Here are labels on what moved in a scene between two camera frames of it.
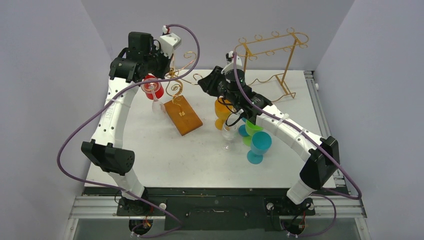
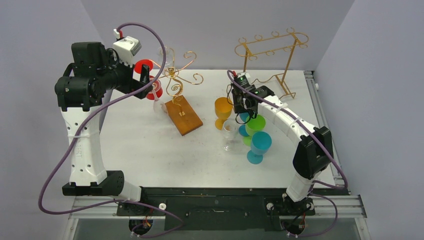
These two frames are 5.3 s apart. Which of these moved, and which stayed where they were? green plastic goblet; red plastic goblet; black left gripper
Moved: black left gripper
Stayed: green plastic goblet; red plastic goblet
